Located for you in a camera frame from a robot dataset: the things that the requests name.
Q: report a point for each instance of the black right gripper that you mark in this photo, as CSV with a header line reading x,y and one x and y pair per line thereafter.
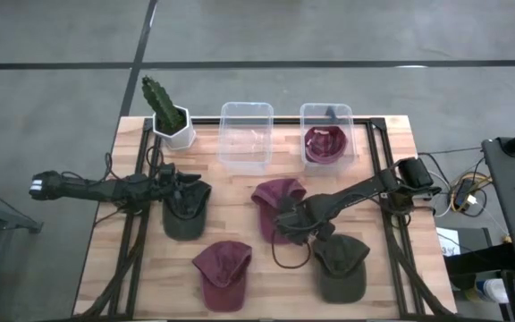
x,y
306,219

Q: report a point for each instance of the large maroon cloth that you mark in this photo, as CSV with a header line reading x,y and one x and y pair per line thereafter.
x,y
224,277

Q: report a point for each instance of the white hexagonal plant pot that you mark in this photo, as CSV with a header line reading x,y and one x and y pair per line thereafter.
x,y
181,138

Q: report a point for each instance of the clear plastic bin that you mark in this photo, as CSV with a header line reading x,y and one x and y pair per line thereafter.
x,y
311,116
245,134

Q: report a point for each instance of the white paper sheet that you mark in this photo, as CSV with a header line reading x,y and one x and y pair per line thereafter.
x,y
446,241

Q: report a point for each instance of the white plug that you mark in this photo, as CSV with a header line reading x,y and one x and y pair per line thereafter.
x,y
472,200

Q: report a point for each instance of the black aluminium table frame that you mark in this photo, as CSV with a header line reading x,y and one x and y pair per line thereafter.
x,y
204,120

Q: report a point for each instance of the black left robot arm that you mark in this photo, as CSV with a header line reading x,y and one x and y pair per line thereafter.
x,y
83,188

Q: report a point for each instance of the green cactus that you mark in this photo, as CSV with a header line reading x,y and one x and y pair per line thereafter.
x,y
161,105

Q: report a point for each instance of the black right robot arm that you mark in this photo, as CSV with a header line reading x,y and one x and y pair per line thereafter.
x,y
356,190

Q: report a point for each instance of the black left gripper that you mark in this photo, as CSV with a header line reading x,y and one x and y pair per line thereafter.
x,y
168,179

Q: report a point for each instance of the olive green baseball cap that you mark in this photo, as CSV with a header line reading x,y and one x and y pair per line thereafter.
x,y
340,273
186,223

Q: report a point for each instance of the black floor box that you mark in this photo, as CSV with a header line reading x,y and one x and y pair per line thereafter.
x,y
481,264

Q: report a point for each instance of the maroon baseball cap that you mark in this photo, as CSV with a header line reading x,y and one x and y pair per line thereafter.
x,y
326,145
266,223

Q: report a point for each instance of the black power adapter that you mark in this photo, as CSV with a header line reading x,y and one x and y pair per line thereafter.
x,y
463,192

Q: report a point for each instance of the white bottle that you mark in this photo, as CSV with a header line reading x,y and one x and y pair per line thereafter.
x,y
492,290

